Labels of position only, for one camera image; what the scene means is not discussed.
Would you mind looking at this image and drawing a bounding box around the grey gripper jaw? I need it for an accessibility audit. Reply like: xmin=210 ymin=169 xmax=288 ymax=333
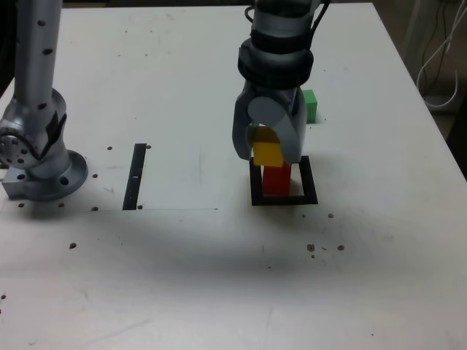
xmin=232 ymin=83 xmax=258 ymax=161
xmin=247 ymin=86 xmax=308 ymax=165

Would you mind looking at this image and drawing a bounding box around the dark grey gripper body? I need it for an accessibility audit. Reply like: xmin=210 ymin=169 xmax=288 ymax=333
xmin=242 ymin=82 xmax=304 ymax=109

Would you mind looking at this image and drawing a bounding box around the yellow cube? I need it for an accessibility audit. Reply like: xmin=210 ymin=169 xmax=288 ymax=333
xmin=247 ymin=125 xmax=285 ymax=168

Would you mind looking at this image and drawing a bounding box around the green cube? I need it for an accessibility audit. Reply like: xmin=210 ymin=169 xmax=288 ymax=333
xmin=301 ymin=89 xmax=318 ymax=124

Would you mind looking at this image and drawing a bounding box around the red cube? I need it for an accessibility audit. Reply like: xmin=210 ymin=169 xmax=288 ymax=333
xmin=261 ymin=163 xmax=293 ymax=195

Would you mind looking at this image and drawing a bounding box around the black tape square outline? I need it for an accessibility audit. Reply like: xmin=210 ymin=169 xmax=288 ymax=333
xmin=249 ymin=155 xmax=319 ymax=207

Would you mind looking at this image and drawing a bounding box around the black tape strip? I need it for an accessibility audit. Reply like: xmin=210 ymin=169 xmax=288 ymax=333
xmin=122 ymin=143 xmax=148 ymax=211

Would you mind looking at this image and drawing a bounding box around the white cable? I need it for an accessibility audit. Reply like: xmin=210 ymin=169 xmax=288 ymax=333
xmin=417 ymin=0 xmax=467 ymax=92
xmin=425 ymin=69 xmax=460 ymax=109

